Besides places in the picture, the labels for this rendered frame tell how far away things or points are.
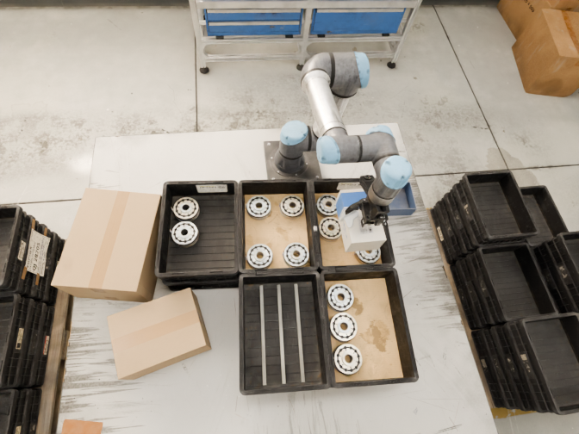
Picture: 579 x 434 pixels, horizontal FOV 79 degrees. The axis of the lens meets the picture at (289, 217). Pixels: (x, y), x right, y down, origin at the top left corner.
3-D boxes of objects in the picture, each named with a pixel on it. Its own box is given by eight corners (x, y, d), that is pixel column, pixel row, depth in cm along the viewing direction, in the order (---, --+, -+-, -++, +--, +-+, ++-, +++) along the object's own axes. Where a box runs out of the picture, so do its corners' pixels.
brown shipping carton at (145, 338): (196, 296, 145) (189, 287, 131) (211, 349, 137) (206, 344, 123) (122, 323, 138) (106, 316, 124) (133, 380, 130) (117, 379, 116)
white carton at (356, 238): (334, 201, 130) (339, 189, 122) (365, 199, 132) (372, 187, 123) (345, 252, 122) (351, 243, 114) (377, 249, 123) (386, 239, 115)
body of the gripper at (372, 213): (360, 228, 110) (371, 212, 99) (354, 204, 114) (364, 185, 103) (382, 226, 111) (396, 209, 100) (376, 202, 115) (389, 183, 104)
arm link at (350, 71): (301, 134, 166) (327, 43, 115) (332, 133, 169) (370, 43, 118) (305, 157, 163) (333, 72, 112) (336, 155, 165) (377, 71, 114)
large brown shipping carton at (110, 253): (105, 209, 159) (85, 187, 141) (171, 215, 160) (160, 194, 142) (77, 297, 141) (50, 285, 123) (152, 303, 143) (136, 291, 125)
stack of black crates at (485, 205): (427, 208, 237) (463, 173, 196) (469, 206, 241) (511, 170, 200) (446, 265, 220) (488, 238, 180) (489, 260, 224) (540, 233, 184)
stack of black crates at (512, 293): (447, 265, 220) (477, 246, 190) (490, 261, 224) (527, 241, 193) (469, 331, 204) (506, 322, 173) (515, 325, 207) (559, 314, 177)
